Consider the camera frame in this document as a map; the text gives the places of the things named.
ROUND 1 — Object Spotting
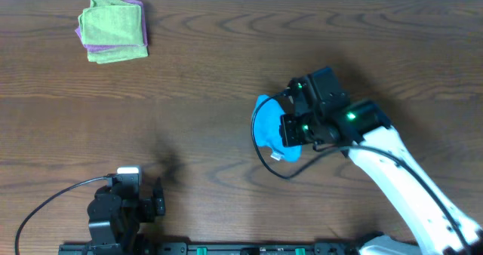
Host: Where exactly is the blue microfiber cloth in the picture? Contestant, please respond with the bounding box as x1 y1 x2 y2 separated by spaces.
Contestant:
254 100 302 162

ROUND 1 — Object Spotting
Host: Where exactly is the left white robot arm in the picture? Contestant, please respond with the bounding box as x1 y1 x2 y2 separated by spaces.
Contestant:
88 174 166 254

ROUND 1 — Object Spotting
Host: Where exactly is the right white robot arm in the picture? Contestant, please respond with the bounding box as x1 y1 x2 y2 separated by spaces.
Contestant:
281 93 482 254

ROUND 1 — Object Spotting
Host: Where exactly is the bottom green folded cloth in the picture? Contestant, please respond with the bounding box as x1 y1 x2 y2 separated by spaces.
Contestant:
88 46 149 64

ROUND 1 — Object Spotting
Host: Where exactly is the green folded cloth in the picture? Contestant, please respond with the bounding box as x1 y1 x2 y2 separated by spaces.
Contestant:
78 0 144 46
88 46 149 64

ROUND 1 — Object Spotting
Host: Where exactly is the purple folded cloth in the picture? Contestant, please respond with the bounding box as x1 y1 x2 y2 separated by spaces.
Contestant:
75 0 148 52

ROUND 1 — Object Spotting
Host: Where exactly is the top green folded cloth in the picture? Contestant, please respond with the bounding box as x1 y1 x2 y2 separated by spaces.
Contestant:
78 0 144 46

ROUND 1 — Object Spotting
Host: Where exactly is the right black camera cable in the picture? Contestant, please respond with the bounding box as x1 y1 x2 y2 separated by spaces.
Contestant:
250 89 472 255

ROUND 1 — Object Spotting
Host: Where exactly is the black camera cable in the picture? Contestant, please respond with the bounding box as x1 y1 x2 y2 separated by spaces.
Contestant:
14 175 114 255
250 89 472 255

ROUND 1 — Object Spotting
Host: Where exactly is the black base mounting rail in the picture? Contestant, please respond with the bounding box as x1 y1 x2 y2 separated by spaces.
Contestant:
58 241 359 255

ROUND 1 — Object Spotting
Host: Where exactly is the left black camera cable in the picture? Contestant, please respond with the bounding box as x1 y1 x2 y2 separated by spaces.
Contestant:
14 175 114 255

